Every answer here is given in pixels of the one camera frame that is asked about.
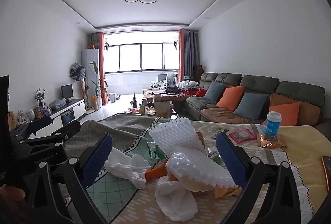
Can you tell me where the gold foil snack bag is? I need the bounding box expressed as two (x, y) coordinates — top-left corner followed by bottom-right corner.
(168, 173), (242, 198)

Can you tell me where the white tissue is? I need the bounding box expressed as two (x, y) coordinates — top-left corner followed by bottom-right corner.
(155, 176), (198, 222)
(104, 148), (151, 189)

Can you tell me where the orange peel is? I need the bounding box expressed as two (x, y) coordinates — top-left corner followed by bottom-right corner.
(145, 159), (168, 181)

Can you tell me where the clear green plastic wrapper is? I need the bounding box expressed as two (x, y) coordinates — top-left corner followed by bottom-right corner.
(147, 142), (168, 161)

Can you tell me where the white foam net sleeve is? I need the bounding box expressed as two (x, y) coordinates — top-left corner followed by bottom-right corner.
(149, 117), (206, 157)

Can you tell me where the white TV cabinet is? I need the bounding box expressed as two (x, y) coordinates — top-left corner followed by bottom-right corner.
(27, 99), (86, 139)

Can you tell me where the patterned tablecloth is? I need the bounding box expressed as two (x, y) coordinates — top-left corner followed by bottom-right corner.
(66, 113), (330, 223)

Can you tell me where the gold foil bag under cup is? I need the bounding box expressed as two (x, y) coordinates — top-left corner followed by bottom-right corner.
(256, 133), (287, 148)

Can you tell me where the red packet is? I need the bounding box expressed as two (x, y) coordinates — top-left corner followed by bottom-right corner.
(228, 129), (256, 144)

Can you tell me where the blue white lidded cup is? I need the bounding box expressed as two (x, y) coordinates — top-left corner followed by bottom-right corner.
(265, 111), (282, 136)

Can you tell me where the small black monitor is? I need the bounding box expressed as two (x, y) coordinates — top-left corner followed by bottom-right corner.
(61, 84), (73, 103)

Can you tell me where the orange curtain left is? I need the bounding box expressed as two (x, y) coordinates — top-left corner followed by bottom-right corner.
(98, 32), (108, 105)

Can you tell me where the orange curtain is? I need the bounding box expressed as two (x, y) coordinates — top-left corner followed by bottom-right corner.
(179, 29), (190, 81)
(98, 32), (108, 105)

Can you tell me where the small grey packet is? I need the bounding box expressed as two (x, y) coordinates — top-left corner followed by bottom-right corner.
(213, 128), (229, 139)

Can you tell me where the orange cushion near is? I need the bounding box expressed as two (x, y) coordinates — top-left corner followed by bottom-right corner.
(269, 102), (300, 126)

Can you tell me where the orange cushion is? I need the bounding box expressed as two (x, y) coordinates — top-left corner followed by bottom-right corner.
(269, 102), (300, 126)
(216, 86), (245, 111)

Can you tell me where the tall green plant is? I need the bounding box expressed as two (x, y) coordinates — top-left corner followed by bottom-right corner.
(84, 61), (108, 111)

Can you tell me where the brown cushion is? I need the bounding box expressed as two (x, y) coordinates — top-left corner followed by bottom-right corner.
(269, 93), (321, 126)

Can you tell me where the blue cushion near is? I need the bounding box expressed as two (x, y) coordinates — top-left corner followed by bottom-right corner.
(234, 92), (268, 120)

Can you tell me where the blue cushion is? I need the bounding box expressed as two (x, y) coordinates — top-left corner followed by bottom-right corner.
(204, 81), (227, 102)
(234, 92), (268, 120)

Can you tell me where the orange cushion far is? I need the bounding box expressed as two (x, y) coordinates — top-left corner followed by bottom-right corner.
(216, 86), (245, 111)

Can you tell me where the cluttered coffee table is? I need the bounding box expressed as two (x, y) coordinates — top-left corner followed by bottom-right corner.
(125, 90), (189, 118)

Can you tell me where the green sectional sofa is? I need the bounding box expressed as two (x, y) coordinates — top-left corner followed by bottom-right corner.
(184, 73), (330, 138)

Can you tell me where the white standing air conditioner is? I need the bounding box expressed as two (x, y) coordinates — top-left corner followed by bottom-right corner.
(81, 48), (99, 108)

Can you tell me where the blue cushion far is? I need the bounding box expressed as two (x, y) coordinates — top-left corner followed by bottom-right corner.
(204, 81), (227, 102)

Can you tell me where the white office chair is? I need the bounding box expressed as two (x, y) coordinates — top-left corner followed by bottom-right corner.
(151, 74), (168, 89)

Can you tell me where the window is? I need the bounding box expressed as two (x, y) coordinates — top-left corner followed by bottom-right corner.
(103, 31), (179, 73)

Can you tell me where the orange curtain right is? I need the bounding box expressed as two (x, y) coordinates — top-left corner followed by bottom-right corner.
(179, 29), (190, 81)

